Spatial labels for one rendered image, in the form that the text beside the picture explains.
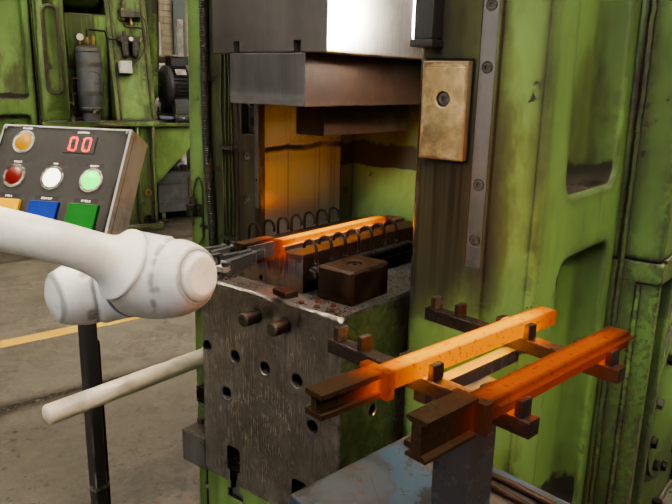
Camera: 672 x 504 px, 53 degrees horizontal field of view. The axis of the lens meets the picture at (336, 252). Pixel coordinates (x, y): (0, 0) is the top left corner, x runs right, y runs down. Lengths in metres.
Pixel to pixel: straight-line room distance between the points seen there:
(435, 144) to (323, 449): 0.60
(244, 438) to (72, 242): 0.71
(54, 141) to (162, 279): 0.86
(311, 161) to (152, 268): 0.83
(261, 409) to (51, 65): 4.78
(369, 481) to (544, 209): 0.53
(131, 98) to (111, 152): 4.55
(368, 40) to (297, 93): 0.17
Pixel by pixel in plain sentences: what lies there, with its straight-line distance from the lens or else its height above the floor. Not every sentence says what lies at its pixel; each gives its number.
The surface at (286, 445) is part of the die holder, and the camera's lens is 1.40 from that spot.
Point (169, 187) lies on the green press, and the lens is 6.63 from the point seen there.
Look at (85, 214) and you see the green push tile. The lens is 1.59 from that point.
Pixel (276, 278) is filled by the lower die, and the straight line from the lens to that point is 1.37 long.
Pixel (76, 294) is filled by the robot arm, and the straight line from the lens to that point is 1.05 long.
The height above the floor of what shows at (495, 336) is 0.99.
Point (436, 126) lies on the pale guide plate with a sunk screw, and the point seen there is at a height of 1.24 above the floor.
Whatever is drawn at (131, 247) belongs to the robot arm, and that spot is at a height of 1.10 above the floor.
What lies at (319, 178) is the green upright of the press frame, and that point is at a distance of 1.71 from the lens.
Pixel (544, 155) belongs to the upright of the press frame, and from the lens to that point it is 1.18.
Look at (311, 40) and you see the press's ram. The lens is 1.25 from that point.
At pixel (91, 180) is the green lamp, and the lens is 1.62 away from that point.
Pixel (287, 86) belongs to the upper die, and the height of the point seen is 1.31.
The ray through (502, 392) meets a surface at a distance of 0.76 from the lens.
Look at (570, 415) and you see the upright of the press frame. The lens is 1.70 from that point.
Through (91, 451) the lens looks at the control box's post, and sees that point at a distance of 1.96.
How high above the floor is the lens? 1.32
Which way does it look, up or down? 14 degrees down
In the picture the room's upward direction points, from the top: 1 degrees clockwise
